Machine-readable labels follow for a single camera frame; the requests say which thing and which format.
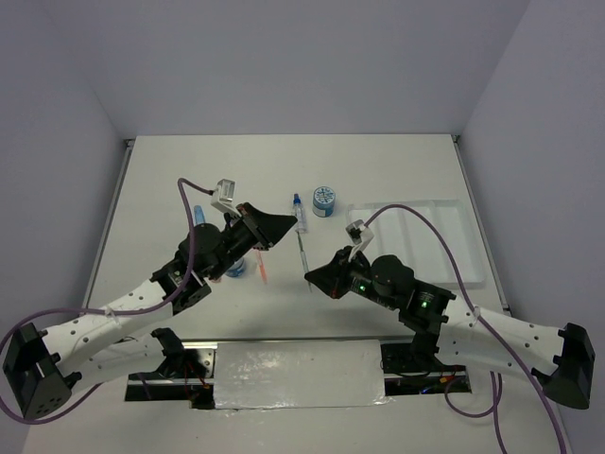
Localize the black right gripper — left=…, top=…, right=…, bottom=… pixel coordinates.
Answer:
left=304, top=244, right=399, bottom=310

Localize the blue paint jar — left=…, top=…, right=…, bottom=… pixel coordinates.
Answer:
left=312, top=186, right=337, bottom=218
left=225, top=257, right=246, bottom=278

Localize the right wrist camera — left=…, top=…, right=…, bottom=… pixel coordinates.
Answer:
left=345, top=219, right=374, bottom=262

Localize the green highlighter pen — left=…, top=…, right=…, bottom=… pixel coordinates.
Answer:
left=297, top=232, right=312, bottom=293

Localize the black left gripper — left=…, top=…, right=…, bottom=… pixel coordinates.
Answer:
left=207, top=201, right=297, bottom=281

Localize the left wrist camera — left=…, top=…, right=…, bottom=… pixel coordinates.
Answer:
left=211, top=179, right=235, bottom=213

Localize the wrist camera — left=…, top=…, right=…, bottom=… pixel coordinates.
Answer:
left=211, top=179, right=235, bottom=213
left=345, top=219, right=374, bottom=262

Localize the blue highlighter cap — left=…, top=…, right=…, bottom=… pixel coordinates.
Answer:
left=194, top=205, right=206, bottom=226

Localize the clear plastic organizer tray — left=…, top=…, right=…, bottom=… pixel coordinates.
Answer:
left=364, top=200, right=486, bottom=289

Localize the blue paint jar near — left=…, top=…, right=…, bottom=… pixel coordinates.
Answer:
left=225, top=257, right=246, bottom=278

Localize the clear blue spray bottle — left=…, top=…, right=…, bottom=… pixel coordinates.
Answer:
left=292, top=193, right=308, bottom=234

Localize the blue paint jar far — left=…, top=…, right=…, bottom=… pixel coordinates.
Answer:
left=312, top=186, right=337, bottom=218

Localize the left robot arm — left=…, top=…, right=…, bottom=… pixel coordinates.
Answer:
left=1, top=202, right=297, bottom=425

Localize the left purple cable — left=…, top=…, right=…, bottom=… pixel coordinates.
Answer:
left=0, top=178, right=214, bottom=423

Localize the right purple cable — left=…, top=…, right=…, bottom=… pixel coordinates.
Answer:
left=361, top=202, right=576, bottom=454

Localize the purple cable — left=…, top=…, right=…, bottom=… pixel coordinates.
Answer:
left=0, top=178, right=214, bottom=423
left=361, top=202, right=576, bottom=454

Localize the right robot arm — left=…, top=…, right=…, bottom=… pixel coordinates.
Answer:
left=304, top=247, right=596, bottom=410

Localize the orange highlighter pen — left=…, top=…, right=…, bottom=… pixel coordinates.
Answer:
left=255, top=250, right=268, bottom=285

